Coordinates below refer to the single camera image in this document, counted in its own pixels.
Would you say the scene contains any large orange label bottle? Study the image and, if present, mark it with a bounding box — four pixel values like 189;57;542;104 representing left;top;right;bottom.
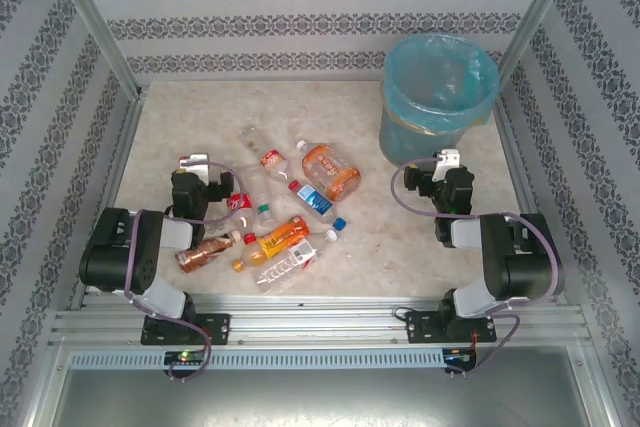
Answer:
295;139;363;204

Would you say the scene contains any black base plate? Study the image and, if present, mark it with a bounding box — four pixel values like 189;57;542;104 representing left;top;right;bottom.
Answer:
404;310;498;346
141;313;232;347

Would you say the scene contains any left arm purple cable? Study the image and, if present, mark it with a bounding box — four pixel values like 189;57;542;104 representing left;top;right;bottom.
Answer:
122;160;247;382

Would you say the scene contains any orange juice bottle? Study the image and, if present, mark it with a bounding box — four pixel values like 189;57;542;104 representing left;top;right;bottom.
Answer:
231;215;314;273

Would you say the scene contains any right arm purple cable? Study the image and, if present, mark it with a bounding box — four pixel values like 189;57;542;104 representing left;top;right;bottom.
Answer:
392;156;562;378

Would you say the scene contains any clear bottle white label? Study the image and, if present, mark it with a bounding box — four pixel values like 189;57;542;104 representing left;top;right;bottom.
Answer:
254;228;339;296

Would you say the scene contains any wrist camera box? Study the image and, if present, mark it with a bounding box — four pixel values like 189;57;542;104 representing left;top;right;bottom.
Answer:
178;152;212;172
432;148;461;182

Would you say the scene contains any clear capless plastic bottle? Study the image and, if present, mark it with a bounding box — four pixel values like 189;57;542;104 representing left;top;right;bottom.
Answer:
238;125;266;171

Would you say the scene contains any clear bottle green cap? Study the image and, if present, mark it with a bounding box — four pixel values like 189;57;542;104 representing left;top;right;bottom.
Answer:
243;165;278;229

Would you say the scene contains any brown tea bottle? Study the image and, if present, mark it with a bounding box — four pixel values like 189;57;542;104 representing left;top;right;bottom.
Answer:
173;230;243;276

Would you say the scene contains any blue label blue cap bottle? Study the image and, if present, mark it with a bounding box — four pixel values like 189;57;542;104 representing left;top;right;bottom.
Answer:
296;185;349;232

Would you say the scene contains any aluminium side rail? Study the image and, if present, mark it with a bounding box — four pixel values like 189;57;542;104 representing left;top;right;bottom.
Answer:
492;91;569;306
69;86;149;311

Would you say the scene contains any grey slotted cable duct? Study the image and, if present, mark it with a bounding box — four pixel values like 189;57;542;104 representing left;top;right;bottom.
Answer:
67;348;479;372

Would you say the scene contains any aluminium frame post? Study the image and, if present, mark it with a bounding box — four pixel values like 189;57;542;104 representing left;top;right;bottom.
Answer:
39;0;144;98
497;0;585;83

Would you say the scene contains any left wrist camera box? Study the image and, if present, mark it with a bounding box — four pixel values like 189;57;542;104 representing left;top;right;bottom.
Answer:
178;152;212;172

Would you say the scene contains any grey metal sheet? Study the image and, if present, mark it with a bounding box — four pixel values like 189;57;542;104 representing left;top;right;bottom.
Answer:
49;346;619;427

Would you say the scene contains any grey round bin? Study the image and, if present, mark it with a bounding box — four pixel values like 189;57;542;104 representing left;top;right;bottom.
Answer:
378;76;496;167

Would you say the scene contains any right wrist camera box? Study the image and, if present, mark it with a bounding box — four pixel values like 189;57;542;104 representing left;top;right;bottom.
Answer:
432;148;461;182

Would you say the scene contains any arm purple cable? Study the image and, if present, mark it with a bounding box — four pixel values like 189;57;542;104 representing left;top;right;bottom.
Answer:
122;160;247;382
392;156;562;378

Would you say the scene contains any aluminium mounting rail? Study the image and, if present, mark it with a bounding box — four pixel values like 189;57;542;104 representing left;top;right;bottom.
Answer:
48;294;587;348

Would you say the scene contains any cola bottle red cap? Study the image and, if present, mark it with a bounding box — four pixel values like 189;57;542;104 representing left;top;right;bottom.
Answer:
226;190;257;244

